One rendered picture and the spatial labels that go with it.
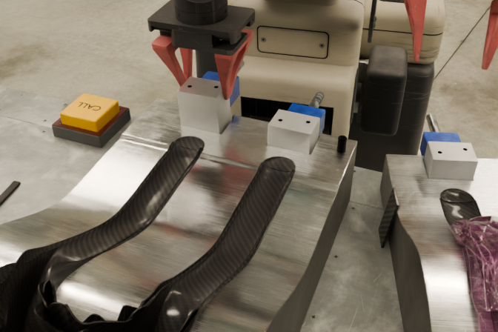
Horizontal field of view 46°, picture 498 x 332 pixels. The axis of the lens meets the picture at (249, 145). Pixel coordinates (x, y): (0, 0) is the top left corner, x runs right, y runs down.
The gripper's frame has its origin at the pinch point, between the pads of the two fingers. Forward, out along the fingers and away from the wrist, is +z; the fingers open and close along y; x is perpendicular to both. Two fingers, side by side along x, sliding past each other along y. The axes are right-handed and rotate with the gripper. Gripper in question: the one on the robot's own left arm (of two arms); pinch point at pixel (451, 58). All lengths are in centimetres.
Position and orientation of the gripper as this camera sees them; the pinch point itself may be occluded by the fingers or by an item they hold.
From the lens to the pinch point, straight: 65.0
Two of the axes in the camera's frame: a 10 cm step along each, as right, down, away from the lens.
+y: 9.8, 1.3, -1.7
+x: 1.9, -1.6, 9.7
